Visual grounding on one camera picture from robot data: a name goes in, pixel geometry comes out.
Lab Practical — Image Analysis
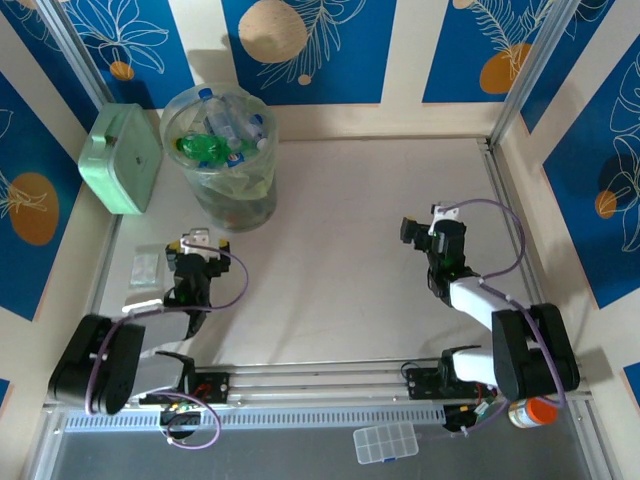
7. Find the white-capped bottle blue label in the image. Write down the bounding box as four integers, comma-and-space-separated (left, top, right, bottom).
223, 140, 270, 167

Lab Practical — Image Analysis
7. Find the clear square bottle blue band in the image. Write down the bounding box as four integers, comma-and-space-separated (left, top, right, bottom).
197, 87, 229, 139

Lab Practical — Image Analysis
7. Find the clear bin with plastic liner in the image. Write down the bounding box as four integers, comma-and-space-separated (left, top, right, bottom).
160, 82, 281, 232

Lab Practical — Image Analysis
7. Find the small clear plastic packet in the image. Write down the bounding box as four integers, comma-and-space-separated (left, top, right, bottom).
128, 244, 162, 290

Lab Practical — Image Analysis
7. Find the mint green plastic case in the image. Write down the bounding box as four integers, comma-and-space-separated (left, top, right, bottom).
77, 103, 165, 216

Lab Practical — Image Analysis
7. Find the black base electronics module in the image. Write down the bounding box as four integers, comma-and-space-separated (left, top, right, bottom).
442, 398, 501, 435
158, 399, 204, 441

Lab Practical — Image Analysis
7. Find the jar with orange lid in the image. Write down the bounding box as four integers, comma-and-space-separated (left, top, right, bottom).
508, 397, 559, 430

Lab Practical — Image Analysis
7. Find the clear compartment organiser box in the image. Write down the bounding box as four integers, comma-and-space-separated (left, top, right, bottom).
352, 421, 419, 465

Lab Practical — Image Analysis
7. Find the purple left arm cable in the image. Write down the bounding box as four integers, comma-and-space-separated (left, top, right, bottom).
84, 247, 250, 450

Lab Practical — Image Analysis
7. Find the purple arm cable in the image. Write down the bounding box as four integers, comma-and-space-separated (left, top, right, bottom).
448, 198, 569, 436
84, 247, 250, 450

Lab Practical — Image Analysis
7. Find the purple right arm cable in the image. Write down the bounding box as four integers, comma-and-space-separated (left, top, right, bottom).
448, 198, 569, 436

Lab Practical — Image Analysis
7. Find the aluminium table side rail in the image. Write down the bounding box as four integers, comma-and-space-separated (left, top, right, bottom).
485, 139, 591, 396

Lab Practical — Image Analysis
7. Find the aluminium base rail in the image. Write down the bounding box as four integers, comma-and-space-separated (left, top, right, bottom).
47, 357, 591, 409

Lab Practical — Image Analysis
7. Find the slotted grey cable duct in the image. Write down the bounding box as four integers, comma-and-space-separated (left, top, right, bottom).
64, 405, 446, 432

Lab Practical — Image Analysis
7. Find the aluminium frame post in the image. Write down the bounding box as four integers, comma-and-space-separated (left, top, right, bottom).
489, 0, 584, 146
34, 0, 120, 109

